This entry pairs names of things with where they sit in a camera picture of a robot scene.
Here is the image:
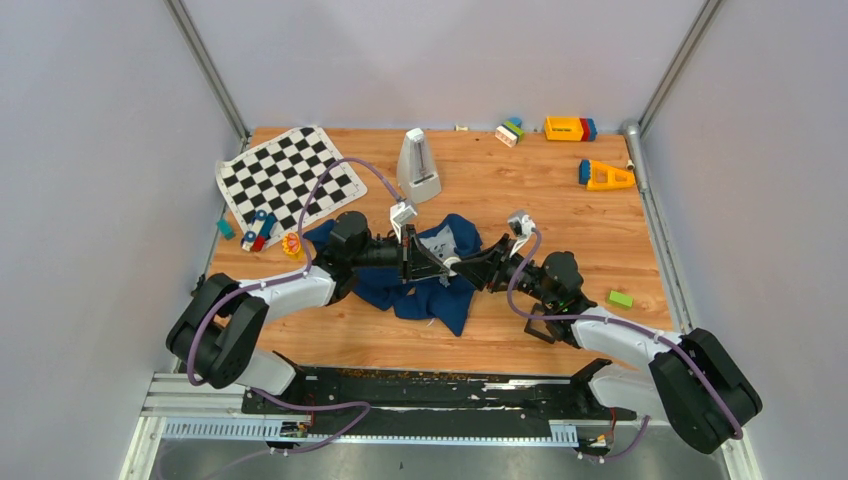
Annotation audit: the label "yellow round brooch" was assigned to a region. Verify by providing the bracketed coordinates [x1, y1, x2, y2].
[443, 256, 460, 275]

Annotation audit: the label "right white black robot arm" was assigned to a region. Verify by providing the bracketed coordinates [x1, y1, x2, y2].
[446, 237, 763, 454]

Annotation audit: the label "teal small block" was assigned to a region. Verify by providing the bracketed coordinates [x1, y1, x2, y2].
[216, 219, 236, 240]

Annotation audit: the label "orange small ring toy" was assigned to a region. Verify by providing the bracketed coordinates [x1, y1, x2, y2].
[281, 232, 304, 260]

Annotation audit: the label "yellow blue toy ramp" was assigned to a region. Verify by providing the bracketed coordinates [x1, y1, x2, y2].
[578, 159, 636, 191]

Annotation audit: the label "blue cartoon print shirt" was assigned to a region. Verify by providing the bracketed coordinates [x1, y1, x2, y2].
[303, 212, 485, 338]

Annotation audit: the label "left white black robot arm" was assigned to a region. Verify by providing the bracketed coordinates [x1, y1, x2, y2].
[166, 211, 458, 413]

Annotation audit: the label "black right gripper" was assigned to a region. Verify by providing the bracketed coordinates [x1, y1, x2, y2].
[452, 234, 557, 307]

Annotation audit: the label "white green blue blocks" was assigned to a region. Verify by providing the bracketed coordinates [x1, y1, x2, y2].
[494, 117, 525, 148]

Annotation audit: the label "green small block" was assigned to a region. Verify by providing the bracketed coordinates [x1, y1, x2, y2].
[607, 290, 634, 309]

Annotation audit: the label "white metronome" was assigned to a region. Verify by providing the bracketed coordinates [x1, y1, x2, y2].
[396, 128, 442, 204]

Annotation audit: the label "checkered chessboard mat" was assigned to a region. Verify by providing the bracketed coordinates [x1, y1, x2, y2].
[215, 127, 367, 240]

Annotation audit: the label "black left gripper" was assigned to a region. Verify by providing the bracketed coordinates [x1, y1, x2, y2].
[351, 225, 449, 285]

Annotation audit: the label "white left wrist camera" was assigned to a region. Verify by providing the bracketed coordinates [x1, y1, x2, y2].
[389, 199, 418, 237]

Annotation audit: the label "yellow toy block bin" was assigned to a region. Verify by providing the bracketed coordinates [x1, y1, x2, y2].
[544, 116, 598, 142]

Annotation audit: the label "red white blue toy car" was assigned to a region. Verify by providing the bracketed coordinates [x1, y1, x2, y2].
[241, 210, 277, 252]

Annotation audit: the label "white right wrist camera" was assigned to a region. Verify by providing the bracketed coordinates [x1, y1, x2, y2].
[507, 210, 536, 256]

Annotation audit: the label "grey metal pipe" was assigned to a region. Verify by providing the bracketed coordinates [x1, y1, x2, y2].
[622, 119, 650, 195]

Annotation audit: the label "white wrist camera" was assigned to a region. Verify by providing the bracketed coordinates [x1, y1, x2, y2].
[507, 210, 536, 256]
[389, 199, 418, 237]

